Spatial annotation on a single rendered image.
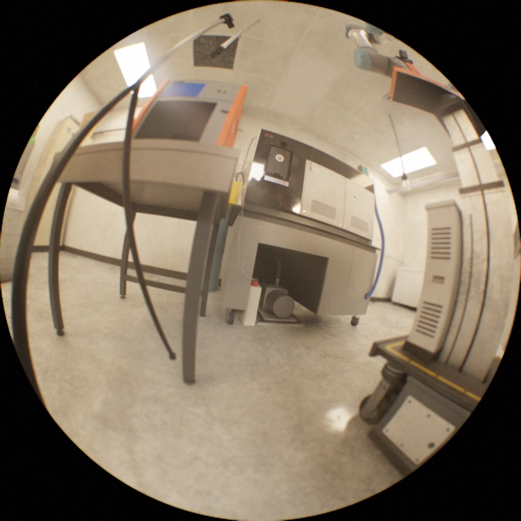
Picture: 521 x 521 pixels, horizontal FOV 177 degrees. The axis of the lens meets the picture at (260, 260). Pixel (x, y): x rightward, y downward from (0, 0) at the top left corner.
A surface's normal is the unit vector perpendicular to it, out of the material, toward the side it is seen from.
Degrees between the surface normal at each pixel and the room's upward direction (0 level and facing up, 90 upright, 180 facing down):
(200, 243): 90
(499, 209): 90
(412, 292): 90
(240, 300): 90
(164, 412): 0
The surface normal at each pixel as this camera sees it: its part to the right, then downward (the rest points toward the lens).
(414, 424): -0.97, -0.18
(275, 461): 0.18, -0.98
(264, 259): 0.23, 0.06
